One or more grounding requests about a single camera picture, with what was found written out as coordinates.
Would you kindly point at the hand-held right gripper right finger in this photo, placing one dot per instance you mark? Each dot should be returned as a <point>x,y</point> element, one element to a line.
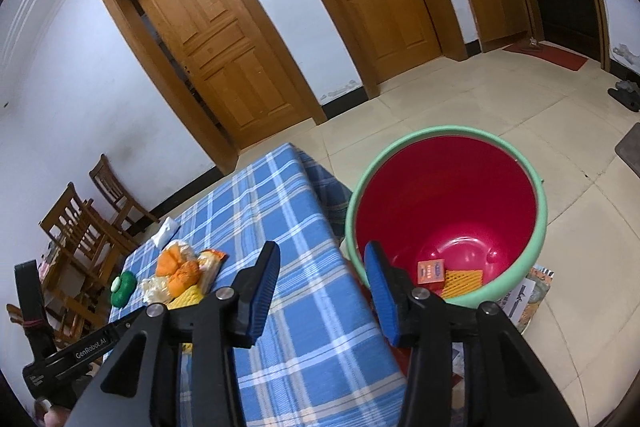
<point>382,302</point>

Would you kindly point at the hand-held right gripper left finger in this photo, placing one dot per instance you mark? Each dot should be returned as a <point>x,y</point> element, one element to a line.
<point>261,297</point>

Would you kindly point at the small orange box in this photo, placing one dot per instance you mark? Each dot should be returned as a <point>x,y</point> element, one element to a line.
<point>431,271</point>

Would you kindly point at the orange snack wrapper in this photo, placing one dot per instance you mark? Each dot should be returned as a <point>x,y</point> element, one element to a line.
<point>211,267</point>

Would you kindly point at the yellow foam fruit net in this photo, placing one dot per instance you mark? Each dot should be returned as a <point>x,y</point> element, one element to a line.
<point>462,283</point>
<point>187,298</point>

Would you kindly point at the green toy pepper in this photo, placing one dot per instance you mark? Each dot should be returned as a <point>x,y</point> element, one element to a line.
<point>125,289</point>

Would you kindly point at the red bin with green rim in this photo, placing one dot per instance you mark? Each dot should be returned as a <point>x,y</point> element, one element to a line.
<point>450,187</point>

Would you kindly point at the person's left hand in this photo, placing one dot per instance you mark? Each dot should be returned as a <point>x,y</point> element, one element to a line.
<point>52,418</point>

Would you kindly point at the wooden chair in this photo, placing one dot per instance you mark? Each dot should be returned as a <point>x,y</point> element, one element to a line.
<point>70,307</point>
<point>117,189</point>
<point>82,227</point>

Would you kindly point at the blue plaid tablecloth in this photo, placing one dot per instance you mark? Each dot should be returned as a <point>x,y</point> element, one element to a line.
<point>300,257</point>

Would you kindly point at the white tissue pack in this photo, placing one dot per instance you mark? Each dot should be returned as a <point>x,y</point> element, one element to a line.
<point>164,233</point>

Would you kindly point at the printed paper sheet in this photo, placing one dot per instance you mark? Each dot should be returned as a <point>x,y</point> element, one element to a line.
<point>530,299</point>

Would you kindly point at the arched panel wooden door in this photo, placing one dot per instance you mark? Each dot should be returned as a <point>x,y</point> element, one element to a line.
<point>215,37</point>

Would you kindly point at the grey floor mat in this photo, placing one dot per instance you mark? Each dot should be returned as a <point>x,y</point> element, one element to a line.
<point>631,146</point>

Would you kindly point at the red doormat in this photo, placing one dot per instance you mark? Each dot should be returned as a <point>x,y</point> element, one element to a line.
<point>547,56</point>

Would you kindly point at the small object by door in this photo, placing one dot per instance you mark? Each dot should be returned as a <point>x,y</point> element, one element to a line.
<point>533,42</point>

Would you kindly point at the dark slipper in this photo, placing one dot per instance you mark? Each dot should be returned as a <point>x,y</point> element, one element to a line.
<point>625,101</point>
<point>629,86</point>

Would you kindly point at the wooden wall panel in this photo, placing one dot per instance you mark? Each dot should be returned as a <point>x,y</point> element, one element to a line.
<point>492,2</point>

